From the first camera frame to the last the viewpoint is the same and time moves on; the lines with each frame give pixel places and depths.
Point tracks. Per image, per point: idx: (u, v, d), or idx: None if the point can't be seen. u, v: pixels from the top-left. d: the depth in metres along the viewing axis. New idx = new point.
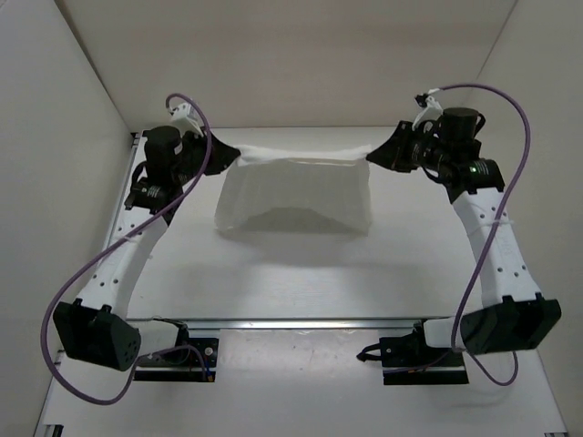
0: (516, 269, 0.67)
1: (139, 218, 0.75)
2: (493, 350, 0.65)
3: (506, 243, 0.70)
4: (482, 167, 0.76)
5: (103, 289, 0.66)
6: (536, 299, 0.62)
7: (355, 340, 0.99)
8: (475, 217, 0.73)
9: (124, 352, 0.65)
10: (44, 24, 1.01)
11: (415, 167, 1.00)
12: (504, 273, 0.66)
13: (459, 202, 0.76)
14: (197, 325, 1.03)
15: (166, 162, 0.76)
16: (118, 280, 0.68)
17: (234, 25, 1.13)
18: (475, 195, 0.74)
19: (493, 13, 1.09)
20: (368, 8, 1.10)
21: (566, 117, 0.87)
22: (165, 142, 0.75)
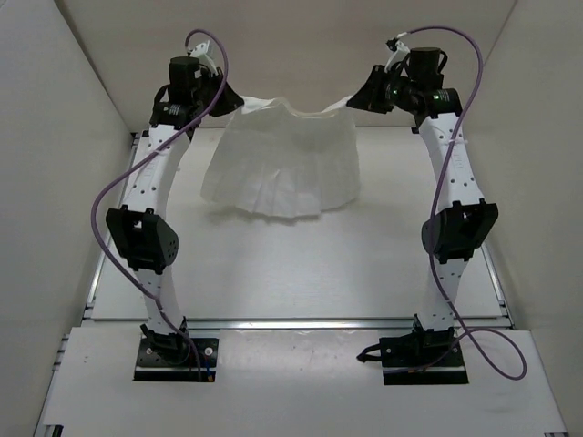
0: (465, 179, 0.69)
1: (165, 133, 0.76)
2: (451, 253, 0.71)
3: (460, 160, 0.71)
4: (444, 95, 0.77)
5: (142, 195, 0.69)
6: (480, 203, 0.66)
7: (355, 340, 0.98)
8: (434, 138, 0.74)
9: (168, 249, 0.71)
10: (45, 23, 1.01)
11: (392, 108, 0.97)
12: (455, 186, 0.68)
13: (424, 127, 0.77)
14: (196, 326, 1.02)
15: (188, 82, 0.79)
16: (157, 188, 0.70)
17: (235, 25, 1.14)
18: (436, 118, 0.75)
19: (490, 15, 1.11)
20: (368, 10, 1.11)
21: (565, 117, 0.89)
22: (188, 64, 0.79)
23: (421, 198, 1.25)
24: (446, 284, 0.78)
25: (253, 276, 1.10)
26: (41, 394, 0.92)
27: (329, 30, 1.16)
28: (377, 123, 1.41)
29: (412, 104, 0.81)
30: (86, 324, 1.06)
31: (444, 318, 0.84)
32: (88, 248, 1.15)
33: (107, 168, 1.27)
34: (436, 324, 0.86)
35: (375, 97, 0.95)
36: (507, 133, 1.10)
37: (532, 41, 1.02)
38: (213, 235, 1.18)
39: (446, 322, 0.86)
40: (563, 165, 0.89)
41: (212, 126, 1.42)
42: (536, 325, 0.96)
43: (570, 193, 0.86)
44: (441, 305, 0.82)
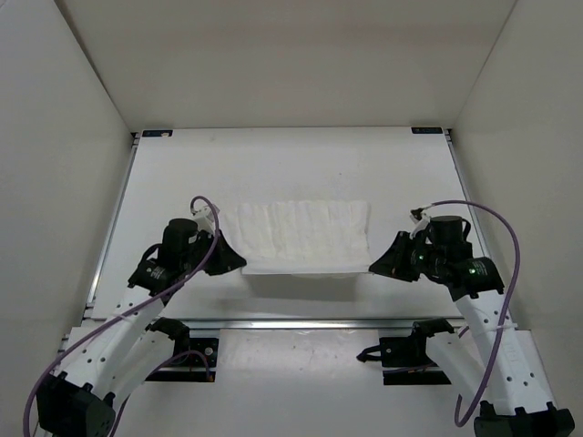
0: (526, 378, 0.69)
1: (138, 297, 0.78)
2: None
3: (513, 348, 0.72)
4: (482, 273, 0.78)
5: (86, 366, 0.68)
6: (548, 406, 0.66)
7: (354, 340, 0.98)
8: (478, 320, 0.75)
9: (95, 431, 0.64)
10: (44, 25, 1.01)
11: (416, 277, 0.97)
12: (513, 383, 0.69)
13: (461, 304, 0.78)
14: (196, 326, 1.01)
15: (178, 248, 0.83)
16: (106, 359, 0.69)
17: (235, 25, 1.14)
18: (476, 299, 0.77)
19: (492, 14, 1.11)
20: (368, 9, 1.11)
21: (567, 118, 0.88)
22: (183, 232, 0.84)
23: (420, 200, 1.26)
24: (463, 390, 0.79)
25: None
26: None
27: (329, 30, 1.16)
28: (378, 122, 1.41)
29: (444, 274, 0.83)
30: (86, 324, 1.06)
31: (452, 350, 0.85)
32: (88, 248, 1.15)
33: (107, 169, 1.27)
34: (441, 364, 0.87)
35: (402, 263, 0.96)
36: (507, 135, 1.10)
37: (532, 42, 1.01)
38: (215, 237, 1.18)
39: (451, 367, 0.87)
40: (564, 166, 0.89)
41: (211, 124, 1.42)
42: (537, 325, 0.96)
43: (570, 192, 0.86)
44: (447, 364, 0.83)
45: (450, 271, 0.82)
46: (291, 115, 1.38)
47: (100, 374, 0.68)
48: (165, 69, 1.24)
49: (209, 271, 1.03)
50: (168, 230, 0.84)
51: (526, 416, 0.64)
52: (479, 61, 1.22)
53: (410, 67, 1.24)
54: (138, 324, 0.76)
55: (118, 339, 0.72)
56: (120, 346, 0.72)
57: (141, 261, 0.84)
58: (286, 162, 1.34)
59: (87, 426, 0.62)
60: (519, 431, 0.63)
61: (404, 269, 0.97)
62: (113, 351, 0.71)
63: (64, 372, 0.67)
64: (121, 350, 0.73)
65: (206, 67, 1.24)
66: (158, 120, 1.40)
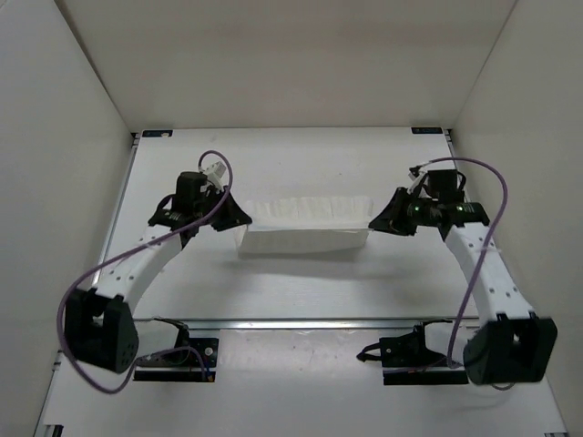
0: (507, 289, 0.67)
1: (160, 231, 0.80)
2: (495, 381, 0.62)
3: (496, 267, 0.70)
4: (468, 212, 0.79)
5: (115, 282, 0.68)
6: (530, 315, 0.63)
7: (354, 340, 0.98)
8: (463, 246, 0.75)
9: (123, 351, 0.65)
10: (44, 25, 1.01)
11: (414, 231, 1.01)
12: (496, 293, 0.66)
13: (449, 238, 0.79)
14: (196, 325, 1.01)
15: (192, 196, 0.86)
16: (134, 277, 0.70)
17: (235, 25, 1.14)
18: (463, 228, 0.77)
19: (492, 14, 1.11)
20: (368, 9, 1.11)
21: (567, 117, 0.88)
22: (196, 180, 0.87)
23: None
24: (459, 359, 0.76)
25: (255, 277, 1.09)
26: (41, 392, 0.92)
27: (329, 30, 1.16)
28: (378, 122, 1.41)
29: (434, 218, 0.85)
30: None
31: None
32: (88, 248, 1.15)
33: (107, 169, 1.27)
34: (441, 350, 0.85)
35: (398, 216, 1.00)
36: (507, 134, 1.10)
37: (532, 42, 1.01)
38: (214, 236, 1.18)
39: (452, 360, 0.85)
40: (564, 166, 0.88)
41: (211, 125, 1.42)
42: None
43: (570, 192, 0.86)
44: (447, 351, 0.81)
45: (439, 214, 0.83)
46: (291, 115, 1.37)
47: (131, 289, 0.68)
48: (165, 69, 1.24)
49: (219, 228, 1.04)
50: (180, 178, 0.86)
51: (507, 320, 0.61)
52: (479, 61, 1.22)
53: (410, 66, 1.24)
54: (161, 255, 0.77)
55: (145, 263, 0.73)
56: (147, 269, 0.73)
57: (157, 209, 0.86)
58: (286, 163, 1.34)
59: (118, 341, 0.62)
60: (501, 334, 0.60)
61: (401, 224, 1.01)
62: (140, 271, 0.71)
63: (94, 287, 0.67)
64: (146, 277, 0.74)
65: (206, 67, 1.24)
66: (158, 120, 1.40)
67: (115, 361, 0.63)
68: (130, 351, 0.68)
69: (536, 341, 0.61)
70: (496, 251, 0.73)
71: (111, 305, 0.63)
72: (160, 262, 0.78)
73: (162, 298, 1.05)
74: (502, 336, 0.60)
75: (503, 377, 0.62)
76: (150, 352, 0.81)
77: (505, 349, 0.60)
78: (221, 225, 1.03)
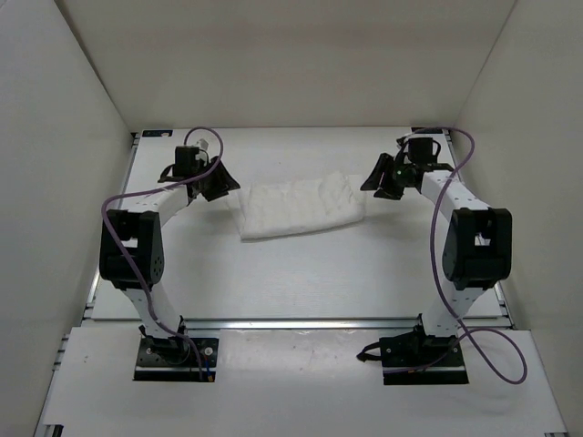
0: (470, 198, 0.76)
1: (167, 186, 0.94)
2: (473, 272, 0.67)
3: (461, 188, 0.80)
4: (436, 166, 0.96)
5: (143, 205, 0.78)
6: (489, 208, 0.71)
7: (355, 340, 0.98)
8: (434, 184, 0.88)
9: (153, 264, 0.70)
10: (44, 25, 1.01)
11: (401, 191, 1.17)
12: (459, 200, 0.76)
13: (424, 185, 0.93)
14: (198, 326, 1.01)
15: (189, 162, 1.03)
16: (158, 205, 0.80)
17: (235, 25, 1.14)
18: (432, 173, 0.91)
19: (492, 14, 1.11)
20: (367, 9, 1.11)
21: (567, 116, 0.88)
22: (190, 150, 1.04)
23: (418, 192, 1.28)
24: (457, 306, 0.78)
25: (253, 277, 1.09)
26: (41, 393, 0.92)
27: (329, 31, 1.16)
28: (378, 122, 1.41)
29: (410, 176, 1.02)
30: (86, 324, 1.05)
31: (446, 326, 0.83)
32: (88, 248, 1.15)
33: (107, 168, 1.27)
34: (439, 332, 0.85)
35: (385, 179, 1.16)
36: (507, 134, 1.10)
37: (532, 41, 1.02)
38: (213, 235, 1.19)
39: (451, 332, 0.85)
40: (564, 165, 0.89)
41: (211, 124, 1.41)
42: (537, 325, 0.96)
43: (570, 191, 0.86)
44: (447, 318, 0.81)
45: (414, 172, 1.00)
46: (291, 115, 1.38)
47: (157, 212, 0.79)
48: (165, 69, 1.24)
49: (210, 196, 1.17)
50: (178, 150, 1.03)
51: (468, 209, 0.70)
52: (479, 61, 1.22)
53: (410, 66, 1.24)
54: (174, 198, 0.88)
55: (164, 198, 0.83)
56: (166, 204, 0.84)
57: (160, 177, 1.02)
58: (286, 162, 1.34)
59: (150, 248, 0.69)
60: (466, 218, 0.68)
61: (390, 188, 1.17)
62: (160, 202, 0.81)
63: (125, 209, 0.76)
64: (164, 208, 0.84)
65: (206, 66, 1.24)
66: (158, 120, 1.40)
67: (148, 265, 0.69)
68: (159, 267, 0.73)
69: (496, 227, 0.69)
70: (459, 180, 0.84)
71: (143, 216, 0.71)
72: (173, 204, 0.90)
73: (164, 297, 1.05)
74: (465, 221, 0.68)
75: (475, 269, 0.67)
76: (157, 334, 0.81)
77: (471, 229, 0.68)
78: (212, 194, 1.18)
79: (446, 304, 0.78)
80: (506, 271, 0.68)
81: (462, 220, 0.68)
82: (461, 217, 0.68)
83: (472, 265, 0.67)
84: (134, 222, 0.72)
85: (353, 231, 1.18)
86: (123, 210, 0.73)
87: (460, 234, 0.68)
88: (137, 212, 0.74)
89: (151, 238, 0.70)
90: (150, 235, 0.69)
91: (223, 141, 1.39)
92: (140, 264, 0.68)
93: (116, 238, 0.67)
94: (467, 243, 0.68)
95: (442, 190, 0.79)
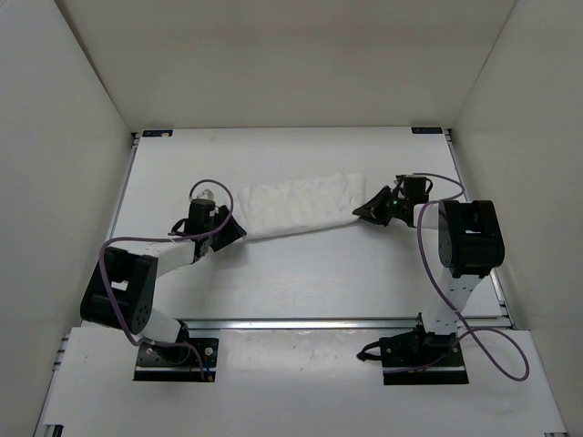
0: None
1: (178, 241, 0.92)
2: (466, 252, 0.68)
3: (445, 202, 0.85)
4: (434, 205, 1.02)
5: (146, 249, 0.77)
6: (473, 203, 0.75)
7: (355, 340, 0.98)
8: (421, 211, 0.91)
9: (137, 314, 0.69)
10: (44, 24, 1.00)
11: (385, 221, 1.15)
12: None
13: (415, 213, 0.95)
14: (197, 326, 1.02)
15: (202, 219, 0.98)
16: (160, 251, 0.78)
17: (235, 24, 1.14)
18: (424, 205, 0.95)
19: (492, 13, 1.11)
20: (367, 8, 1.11)
21: (568, 116, 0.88)
22: (206, 206, 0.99)
23: None
24: (454, 298, 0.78)
25: (253, 277, 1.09)
26: (41, 394, 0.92)
27: (330, 31, 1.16)
28: (378, 122, 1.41)
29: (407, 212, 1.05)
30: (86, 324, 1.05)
31: (446, 321, 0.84)
32: (88, 248, 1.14)
33: (107, 168, 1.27)
34: (439, 329, 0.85)
35: (379, 206, 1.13)
36: (507, 136, 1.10)
37: (533, 40, 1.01)
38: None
39: (450, 328, 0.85)
40: (565, 166, 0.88)
41: (210, 124, 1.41)
42: (537, 325, 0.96)
43: (571, 191, 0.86)
44: (444, 311, 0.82)
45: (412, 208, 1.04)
46: (291, 115, 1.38)
47: (158, 258, 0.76)
48: (165, 68, 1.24)
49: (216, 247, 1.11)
50: (193, 203, 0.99)
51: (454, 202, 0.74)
52: (479, 61, 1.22)
53: (410, 66, 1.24)
54: (181, 249, 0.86)
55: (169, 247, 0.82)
56: (170, 252, 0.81)
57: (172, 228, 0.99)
58: (286, 162, 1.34)
59: (138, 300, 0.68)
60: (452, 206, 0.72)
61: (378, 214, 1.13)
62: (165, 249, 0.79)
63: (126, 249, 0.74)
64: (167, 259, 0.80)
65: (206, 66, 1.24)
66: (158, 120, 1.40)
67: (132, 313, 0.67)
68: (143, 316, 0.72)
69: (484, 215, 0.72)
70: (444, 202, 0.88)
71: (141, 259, 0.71)
72: (179, 254, 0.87)
73: (163, 298, 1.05)
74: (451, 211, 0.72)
75: (469, 250, 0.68)
76: (156, 340, 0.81)
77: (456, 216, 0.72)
78: (220, 243, 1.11)
79: (444, 295, 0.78)
80: (499, 255, 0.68)
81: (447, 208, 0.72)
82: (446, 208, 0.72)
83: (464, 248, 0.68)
84: (128, 265, 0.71)
85: (353, 231, 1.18)
86: (121, 251, 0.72)
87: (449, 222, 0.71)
88: (136, 254, 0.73)
89: (142, 287, 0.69)
90: (142, 283, 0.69)
91: (223, 141, 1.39)
92: (124, 314, 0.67)
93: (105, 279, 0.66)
94: (456, 227, 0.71)
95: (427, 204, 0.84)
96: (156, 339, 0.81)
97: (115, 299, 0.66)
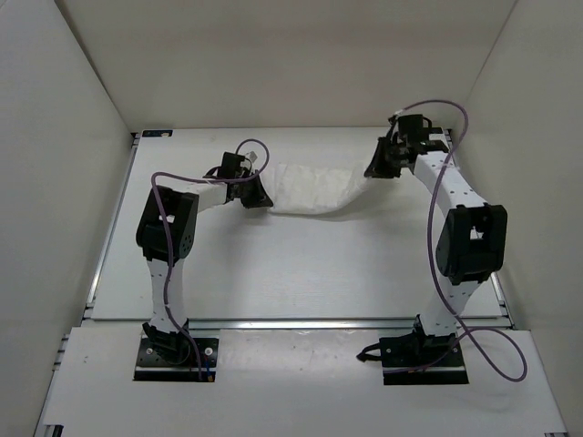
0: (465, 190, 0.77)
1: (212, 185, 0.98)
2: (465, 267, 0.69)
3: (455, 177, 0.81)
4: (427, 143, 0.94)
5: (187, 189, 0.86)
6: (485, 205, 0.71)
7: (354, 340, 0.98)
8: (428, 168, 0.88)
9: (182, 243, 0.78)
10: (44, 25, 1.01)
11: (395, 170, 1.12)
12: (455, 194, 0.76)
13: (419, 166, 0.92)
14: (198, 325, 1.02)
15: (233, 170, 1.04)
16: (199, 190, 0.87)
17: (235, 24, 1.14)
18: (426, 155, 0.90)
19: (492, 14, 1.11)
20: (367, 9, 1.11)
21: (567, 116, 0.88)
22: (238, 157, 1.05)
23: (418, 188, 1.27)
24: (455, 302, 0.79)
25: (253, 276, 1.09)
26: (40, 394, 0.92)
27: (330, 31, 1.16)
28: (378, 122, 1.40)
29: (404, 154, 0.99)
30: (86, 324, 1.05)
31: (445, 325, 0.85)
32: (88, 248, 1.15)
33: (107, 168, 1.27)
34: (437, 331, 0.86)
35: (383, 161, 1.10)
36: (507, 135, 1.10)
37: (532, 41, 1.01)
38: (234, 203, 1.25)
39: (449, 330, 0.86)
40: (565, 165, 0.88)
41: (211, 124, 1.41)
42: (537, 325, 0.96)
43: (571, 191, 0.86)
44: (444, 315, 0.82)
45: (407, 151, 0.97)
46: (291, 115, 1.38)
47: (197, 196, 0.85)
48: (165, 68, 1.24)
49: (249, 205, 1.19)
50: (226, 154, 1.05)
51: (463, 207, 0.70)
52: (479, 61, 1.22)
53: (410, 66, 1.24)
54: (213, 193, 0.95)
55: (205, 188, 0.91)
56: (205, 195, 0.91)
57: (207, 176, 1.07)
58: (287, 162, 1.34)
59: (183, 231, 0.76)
60: (462, 218, 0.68)
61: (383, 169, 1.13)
62: (203, 189, 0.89)
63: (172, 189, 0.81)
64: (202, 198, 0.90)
65: (206, 66, 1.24)
66: (158, 120, 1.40)
67: (180, 240, 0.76)
68: (188, 244, 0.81)
69: (493, 226, 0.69)
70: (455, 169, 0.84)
71: (186, 197, 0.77)
72: (215, 197, 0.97)
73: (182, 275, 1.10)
74: (459, 224, 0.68)
75: (469, 264, 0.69)
76: (168, 301, 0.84)
77: (465, 228, 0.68)
78: (250, 203, 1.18)
79: (444, 295, 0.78)
80: (496, 265, 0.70)
81: (457, 220, 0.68)
82: (456, 220, 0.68)
83: (464, 264, 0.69)
84: (175, 201, 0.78)
85: (353, 230, 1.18)
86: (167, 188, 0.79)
87: (454, 240, 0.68)
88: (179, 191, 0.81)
89: (187, 220, 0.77)
90: (188, 215, 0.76)
91: (223, 141, 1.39)
92: (173, 241, 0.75)
93: (159, 208, 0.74)
94: (462, 242, 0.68)
95: (437, 182, 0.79)
96: (169, 305, 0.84)
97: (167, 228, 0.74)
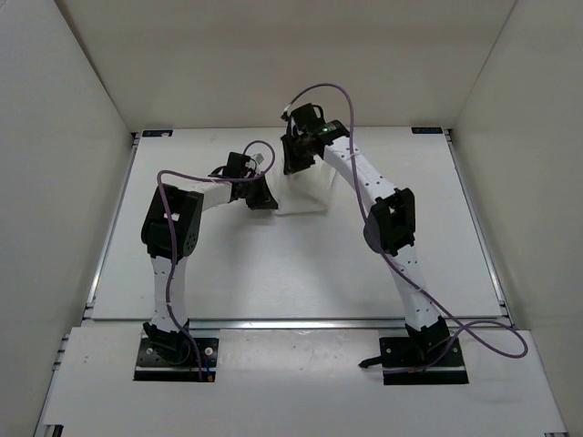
0: (376, 179, 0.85)
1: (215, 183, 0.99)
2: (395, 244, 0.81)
3: (364, 165, 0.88)
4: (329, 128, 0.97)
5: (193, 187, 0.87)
6: (395, 192, 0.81)
7: (355, 340, 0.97)
8: (337, 157, 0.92)
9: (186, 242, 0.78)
10: (44, 25, 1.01)
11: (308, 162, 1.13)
12: (371, 186, 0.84)
13: (327, 157, 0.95)
14: (199, 326, 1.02)
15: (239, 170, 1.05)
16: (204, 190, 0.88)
17: (235, 24, 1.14)
18: (332, 145, 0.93)
19: (492, 14, 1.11)
20: (367, 9, 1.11)
21: (567, 116, 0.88)
22: (244, 157, 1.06)
23: (417, 189, 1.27)
24: (411, 272, 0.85)
25: (253, 276, 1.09)
26: (40, 395, 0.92)
27: (330, 30, 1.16)
28: (378, 122, 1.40)
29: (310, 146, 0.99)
30: (86, 324, 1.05)
31: (425, 308, 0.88)
32: (88, 248, 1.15)
33: (107, 168, 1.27)
34: (425, 320, 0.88)
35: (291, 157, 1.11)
36: (506, 134, 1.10)
37: (533, 41, 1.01)
38: (236, 202, 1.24)
39: (431, 314, 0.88)
40: (565, 165, 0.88)
41: (211, 124, 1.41)
42: (537, 325, 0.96)
43: (571, 191, 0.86)
44: (417, 296, 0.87)
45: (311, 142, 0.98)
46: None
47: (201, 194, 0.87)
48: (165, 68, 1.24)
49: (252, 205, 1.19)
50: (232, 154, 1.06)
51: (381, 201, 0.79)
52: (479, 61, 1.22)
53: (411, 66, 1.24)
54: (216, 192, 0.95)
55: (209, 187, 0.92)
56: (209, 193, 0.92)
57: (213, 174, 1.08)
58: None
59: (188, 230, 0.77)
60: (383, 212, 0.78)
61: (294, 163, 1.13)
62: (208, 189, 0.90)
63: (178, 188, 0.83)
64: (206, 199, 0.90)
65: (206, 66, 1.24)
66: (158, 120, 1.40)
67: (183, 239, 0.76)
68: (191, 243, 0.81)
69: (406, 208, 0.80)
70: (362, 155, 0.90)
71: (190, 195, 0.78)
72: (218, 194, 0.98)
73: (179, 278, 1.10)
74: (382, 218, 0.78)
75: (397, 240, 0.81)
76: (169, 299, 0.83)
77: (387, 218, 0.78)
78: (254, 203, 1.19)
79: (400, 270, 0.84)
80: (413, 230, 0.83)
81: (380, 215, 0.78)
82: (379, 217, 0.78)
83: (390, 240, 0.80)
84: (180, 199, 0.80)
85: (353, 230, 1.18)
86: (172, 187, 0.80)
87: (380, 227, 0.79)
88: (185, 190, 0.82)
89: (192, 218, 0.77)
90: (191, 214, 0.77)
91: (223, 141, 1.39)
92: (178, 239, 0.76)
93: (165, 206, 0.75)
94: (388, 230, 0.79)
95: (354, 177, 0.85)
96: (171, 303, 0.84)
97: (172, 226, 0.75)
